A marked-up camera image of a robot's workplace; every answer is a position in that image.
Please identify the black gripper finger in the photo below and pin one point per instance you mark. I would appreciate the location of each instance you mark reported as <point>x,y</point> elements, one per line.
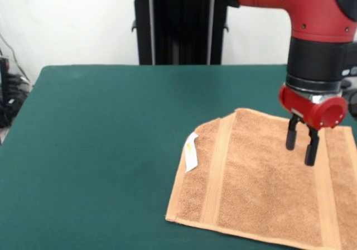
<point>311,152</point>
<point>291,138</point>

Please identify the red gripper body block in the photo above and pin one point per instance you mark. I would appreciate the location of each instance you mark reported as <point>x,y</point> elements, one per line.
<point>298,105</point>

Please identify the tan terry towel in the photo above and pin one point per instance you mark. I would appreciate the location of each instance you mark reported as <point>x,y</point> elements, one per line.
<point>265,183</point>

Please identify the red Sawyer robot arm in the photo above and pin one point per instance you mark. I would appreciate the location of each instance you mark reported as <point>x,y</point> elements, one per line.
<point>312,10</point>

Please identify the grey office chair base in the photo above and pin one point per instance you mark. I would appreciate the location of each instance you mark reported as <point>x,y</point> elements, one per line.
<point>352,98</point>

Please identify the dark green table cloth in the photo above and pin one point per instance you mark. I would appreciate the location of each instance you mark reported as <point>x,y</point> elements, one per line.
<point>83,149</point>

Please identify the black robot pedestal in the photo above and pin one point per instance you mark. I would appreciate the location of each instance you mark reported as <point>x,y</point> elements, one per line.
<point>181,32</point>

